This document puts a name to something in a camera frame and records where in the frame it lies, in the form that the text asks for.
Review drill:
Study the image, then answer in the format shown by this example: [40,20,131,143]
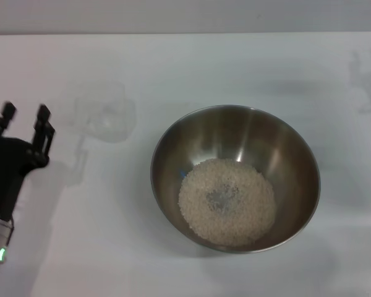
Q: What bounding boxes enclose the rice grains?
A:
[178,158,276,247]

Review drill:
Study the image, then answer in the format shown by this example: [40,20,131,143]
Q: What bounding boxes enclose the stainless steel mixing bowl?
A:
[150,104,322,255]

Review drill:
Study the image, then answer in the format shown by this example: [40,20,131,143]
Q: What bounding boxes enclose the clear plastic measuring cup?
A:
[73,82,137,144]

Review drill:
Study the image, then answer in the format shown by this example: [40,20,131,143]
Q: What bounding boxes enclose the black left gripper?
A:
[0,101,56,222]

